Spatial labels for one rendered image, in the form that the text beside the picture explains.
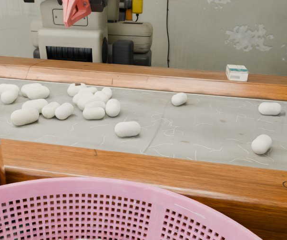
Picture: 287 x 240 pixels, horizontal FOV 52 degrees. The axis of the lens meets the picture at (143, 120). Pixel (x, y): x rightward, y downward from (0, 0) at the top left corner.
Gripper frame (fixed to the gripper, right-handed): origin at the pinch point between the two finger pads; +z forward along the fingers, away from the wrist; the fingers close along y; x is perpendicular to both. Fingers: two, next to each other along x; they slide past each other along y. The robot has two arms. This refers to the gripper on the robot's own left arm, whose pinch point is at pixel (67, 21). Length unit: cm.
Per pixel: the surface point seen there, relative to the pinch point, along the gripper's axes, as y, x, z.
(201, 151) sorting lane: 25.6, -6.2, 25.6
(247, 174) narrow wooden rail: 29.0, -13.5, 30.4
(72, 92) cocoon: 3.9, 2.8, 13.5
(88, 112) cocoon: 10.2, -3.5, 20.5
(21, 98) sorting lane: -4.1, 2.0, 16.1
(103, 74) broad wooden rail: 6.2, 8.8, 4.9
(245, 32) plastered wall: 63, 139, -141
